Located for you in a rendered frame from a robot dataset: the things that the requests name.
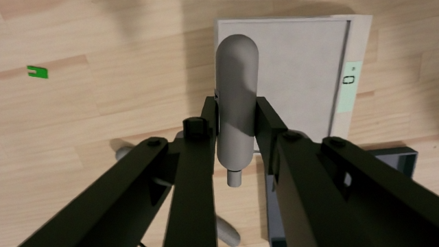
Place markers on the small green u-shaped clip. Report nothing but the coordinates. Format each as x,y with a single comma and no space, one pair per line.
39,72

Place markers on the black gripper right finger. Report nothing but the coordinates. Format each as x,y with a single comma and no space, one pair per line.
382,208

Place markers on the grey co2 cylinder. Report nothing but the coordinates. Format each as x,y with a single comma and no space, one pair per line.
236,68
120,152
226,234

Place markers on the white digital scale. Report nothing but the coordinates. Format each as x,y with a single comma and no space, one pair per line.
308,68

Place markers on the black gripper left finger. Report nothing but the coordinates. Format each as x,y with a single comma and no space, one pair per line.
117,209

